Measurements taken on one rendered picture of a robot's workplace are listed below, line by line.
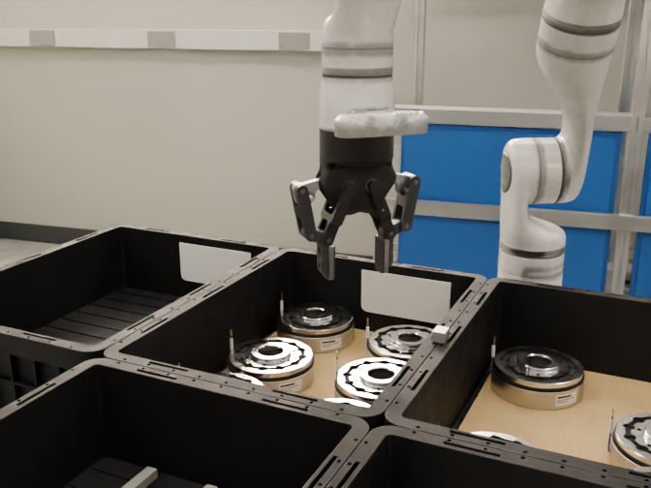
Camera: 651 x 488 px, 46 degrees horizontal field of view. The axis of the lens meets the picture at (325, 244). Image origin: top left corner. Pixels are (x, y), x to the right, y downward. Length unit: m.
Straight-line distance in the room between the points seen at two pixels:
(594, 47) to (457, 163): 1.74
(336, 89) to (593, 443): 0.44
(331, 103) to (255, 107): 3.05
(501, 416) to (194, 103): 3.22
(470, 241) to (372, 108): 2.02
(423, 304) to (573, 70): 0.35
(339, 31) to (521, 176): 0.41
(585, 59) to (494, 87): 2.54
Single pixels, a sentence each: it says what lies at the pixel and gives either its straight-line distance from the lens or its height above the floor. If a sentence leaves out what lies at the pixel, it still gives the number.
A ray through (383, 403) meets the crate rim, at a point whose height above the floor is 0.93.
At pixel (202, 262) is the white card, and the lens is 1.17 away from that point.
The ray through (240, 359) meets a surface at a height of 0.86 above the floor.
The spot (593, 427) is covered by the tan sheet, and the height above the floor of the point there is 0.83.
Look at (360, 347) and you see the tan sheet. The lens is 1.02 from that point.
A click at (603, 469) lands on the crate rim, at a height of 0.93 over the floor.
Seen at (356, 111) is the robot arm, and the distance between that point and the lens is 0.73.
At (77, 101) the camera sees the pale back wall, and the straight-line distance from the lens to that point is 4.28.
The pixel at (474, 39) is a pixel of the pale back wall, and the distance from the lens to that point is 3.50.
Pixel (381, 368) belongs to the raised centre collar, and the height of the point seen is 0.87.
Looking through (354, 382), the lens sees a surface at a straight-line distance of 0.86.
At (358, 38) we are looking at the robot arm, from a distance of 0.73.
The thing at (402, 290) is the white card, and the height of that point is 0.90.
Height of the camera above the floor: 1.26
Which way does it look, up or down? 17 degrees down
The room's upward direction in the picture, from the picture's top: straight up
